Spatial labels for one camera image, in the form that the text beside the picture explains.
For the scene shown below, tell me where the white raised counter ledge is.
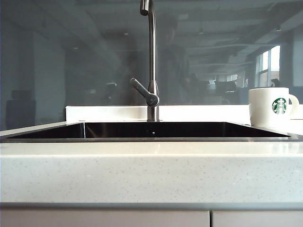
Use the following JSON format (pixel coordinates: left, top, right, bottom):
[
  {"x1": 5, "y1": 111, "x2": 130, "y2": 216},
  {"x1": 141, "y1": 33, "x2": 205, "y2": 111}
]
[{"x1": 65, "y1": 105, "x2": 252, "y2": 122}]

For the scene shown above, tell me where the grey cabinet door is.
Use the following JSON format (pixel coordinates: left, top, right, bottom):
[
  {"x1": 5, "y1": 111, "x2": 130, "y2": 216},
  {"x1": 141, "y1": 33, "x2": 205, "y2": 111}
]
[
  {"x1": 0, "y1": 209, "x2": 211, "y2": 227},
  {"x1": 212, "y1": 210, "x2": 303, "y2": 227}
]

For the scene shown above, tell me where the black rectangular sink basin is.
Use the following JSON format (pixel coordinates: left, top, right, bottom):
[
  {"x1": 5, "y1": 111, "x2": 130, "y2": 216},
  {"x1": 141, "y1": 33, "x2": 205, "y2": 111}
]
[{"x1": 0, "y1": 121, "x2": 303, "y2": 143}]

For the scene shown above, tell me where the white Starbucks logo mug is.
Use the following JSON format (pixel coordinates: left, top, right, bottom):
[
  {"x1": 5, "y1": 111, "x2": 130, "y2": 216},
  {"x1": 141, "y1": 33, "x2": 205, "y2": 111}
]
[{"x1": 248, "y1": 87, "x2": 300, "y2": 129}]

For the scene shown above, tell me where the grey metal faucet lever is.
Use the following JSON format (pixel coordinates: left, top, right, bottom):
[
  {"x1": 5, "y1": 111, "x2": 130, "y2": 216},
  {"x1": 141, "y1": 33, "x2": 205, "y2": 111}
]
[{"x1": 129, "y1": 78, "x2": 160, "y2": 106}]

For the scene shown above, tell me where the dark metal gooseneck faucet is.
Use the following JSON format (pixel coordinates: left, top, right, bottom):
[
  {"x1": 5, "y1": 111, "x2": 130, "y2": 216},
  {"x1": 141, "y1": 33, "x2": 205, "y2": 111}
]
[{"x1": 139, "y1": 0, "x2": 160, "y2": 122}]

